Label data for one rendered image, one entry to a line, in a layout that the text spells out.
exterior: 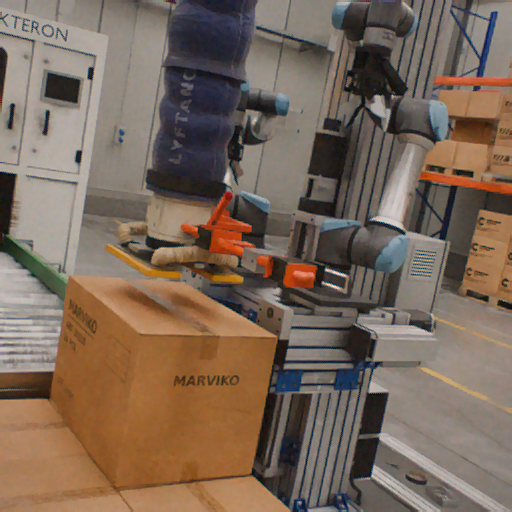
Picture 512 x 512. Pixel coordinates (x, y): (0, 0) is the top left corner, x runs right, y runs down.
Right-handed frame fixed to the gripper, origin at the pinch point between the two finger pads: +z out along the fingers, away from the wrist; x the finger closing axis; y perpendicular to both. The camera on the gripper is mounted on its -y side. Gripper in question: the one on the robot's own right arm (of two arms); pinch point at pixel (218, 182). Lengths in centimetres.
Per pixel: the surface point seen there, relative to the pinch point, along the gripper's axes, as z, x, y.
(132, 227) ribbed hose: 16.5, -33.1, 13.9
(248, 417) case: 58, -10, 60
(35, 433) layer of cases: 75, -56, 27
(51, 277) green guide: 69, -10, -141
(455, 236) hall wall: 63, 788, -631
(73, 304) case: 42, -46, 9
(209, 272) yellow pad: 22, -21, 44
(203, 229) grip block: 9, -31, 55
